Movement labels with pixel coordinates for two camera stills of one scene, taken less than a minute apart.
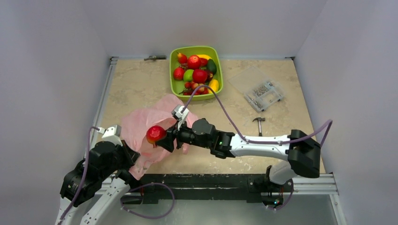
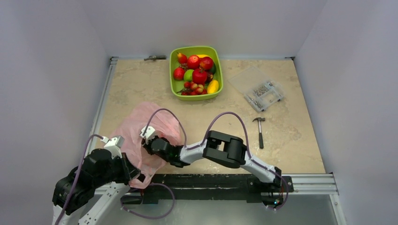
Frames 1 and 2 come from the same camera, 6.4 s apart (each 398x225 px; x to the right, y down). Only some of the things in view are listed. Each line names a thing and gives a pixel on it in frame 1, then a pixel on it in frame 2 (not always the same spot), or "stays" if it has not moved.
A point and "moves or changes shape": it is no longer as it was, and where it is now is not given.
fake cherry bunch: [190, 88] stays
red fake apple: [194, 62] stays
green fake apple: [188, 75] stays
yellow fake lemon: [214, 84] stays
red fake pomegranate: [155, 133] moves or changes shape
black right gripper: [172, 136] → [148, 146]
